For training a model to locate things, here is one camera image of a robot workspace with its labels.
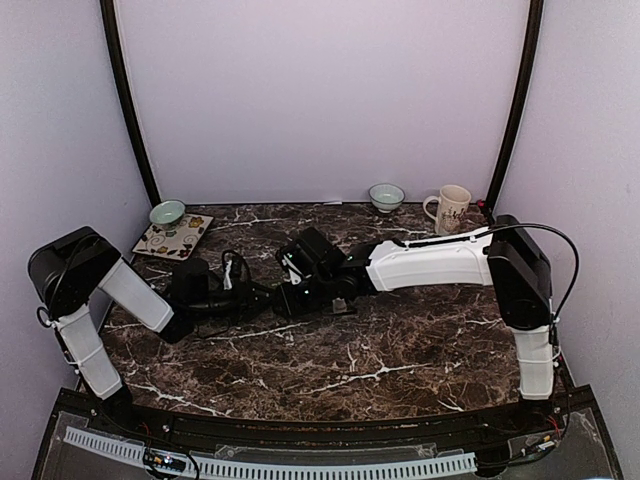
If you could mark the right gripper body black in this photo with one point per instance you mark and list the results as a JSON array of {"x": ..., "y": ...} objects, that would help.
[{"x": 304, "y": 303}]

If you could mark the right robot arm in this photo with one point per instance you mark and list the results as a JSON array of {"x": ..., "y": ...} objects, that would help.
[{"x": 503, "y": 256}]

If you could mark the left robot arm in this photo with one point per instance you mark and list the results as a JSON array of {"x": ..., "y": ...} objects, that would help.
[{"x": 70, "y": 271}]

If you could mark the white pill bottle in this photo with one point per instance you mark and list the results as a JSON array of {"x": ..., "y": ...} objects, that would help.
[{"x": 339, "y": 305}]

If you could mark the pale green bowl right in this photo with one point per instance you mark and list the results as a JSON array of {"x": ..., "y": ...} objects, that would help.
[{"x": 386, "y": 197}]

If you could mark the pale green bowl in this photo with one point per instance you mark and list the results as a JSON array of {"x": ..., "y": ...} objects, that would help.
[
  {"x": 386, "y": 197},
  {"x": 168, "y": 214}
]

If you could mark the floral square plate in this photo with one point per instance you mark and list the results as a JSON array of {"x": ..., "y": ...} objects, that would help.
[{"x": 177, "y": 244}]

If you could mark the pale green bowl left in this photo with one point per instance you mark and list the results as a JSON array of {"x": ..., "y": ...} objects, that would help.
[{"x": 168, "y": 214}]

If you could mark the cream floral mug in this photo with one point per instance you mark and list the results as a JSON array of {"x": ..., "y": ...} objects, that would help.
[{"x": 447, "y": 208}]

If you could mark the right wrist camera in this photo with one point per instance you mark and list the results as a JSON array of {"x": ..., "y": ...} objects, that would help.
[{"x": 309, "y": 252}]

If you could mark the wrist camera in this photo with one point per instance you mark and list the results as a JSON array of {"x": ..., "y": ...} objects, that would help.
[
  {"x": 309, "y": 252},
  {"x": 236, "y": 269}
]

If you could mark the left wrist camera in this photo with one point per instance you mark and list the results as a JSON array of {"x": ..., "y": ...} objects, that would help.
[{"x": 236, "y": 269}]

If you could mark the white slotted cable duct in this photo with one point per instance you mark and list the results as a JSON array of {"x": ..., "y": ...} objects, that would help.
[{"x": 235, "y": 462}]

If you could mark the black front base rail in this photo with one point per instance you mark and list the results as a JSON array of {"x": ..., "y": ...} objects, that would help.
[{"x": 574, "y": 413}]

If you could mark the left black frame post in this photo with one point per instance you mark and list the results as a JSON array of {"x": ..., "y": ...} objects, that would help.
[{"x": 128, "y": 109}]

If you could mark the black frame post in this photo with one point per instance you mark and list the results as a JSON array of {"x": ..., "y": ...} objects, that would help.
[
  {"x": 128, "y": 109},
  {"x": 525, "y": 70}
]

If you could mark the right black frame post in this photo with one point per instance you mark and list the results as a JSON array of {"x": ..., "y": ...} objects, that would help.
[{"x": 525, "y": 70}]

